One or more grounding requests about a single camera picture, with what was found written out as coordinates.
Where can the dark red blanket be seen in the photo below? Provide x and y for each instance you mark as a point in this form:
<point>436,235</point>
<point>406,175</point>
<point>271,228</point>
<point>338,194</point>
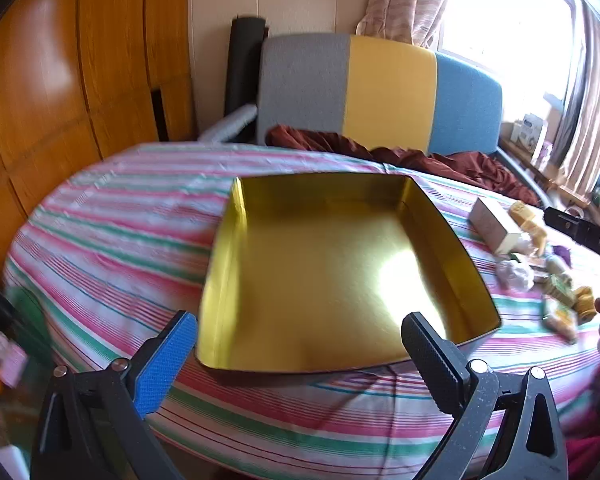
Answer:
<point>430,160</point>

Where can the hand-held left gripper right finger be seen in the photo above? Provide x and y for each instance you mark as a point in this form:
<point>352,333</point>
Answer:
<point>432,360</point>

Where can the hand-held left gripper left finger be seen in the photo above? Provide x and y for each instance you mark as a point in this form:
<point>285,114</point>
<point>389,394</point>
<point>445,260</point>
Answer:
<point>165,360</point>

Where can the cream cardboard box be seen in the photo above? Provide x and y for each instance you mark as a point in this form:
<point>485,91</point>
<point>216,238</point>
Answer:
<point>495,225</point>

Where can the striped tablecloth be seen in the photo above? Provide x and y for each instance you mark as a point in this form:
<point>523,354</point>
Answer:
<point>130,240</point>

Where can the glass side table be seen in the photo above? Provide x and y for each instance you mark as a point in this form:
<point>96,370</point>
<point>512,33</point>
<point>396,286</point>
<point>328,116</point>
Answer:
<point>25,310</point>

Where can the gold metal tin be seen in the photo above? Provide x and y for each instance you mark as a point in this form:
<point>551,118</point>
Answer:
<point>330,270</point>

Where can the black rolled mat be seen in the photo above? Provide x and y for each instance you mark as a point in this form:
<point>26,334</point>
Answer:
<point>242,60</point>

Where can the brown sandwich cracker packet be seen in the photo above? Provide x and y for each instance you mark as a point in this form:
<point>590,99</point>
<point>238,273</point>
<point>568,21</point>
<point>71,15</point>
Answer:
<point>560,322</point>

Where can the wooden side shelf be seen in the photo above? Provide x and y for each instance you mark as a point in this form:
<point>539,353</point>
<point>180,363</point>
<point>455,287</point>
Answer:
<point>570,195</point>

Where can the bright window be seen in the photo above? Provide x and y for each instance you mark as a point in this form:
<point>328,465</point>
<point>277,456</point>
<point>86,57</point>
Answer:
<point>505,20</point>

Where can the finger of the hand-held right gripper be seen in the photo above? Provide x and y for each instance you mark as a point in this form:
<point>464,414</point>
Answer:
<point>585,235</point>

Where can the grey yellow blue sofa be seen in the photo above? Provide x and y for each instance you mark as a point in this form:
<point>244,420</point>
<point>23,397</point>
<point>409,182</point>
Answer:
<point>390,90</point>

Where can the wooden wardrobe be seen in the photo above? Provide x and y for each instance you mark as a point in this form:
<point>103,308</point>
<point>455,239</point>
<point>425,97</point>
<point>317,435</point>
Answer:
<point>55,85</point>

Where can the yellow sponge block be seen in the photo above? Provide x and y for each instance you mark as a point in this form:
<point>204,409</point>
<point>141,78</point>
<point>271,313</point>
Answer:
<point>524,212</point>

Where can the white carton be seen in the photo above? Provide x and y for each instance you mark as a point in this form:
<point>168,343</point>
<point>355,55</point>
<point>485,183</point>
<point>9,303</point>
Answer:
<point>527,132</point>

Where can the beige patterned curtain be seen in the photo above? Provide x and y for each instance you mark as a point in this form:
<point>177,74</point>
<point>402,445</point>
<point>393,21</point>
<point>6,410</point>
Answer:
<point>595,110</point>
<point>400,0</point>

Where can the white plastic bag ball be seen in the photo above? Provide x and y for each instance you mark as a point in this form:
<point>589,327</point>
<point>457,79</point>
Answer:
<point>515,275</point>

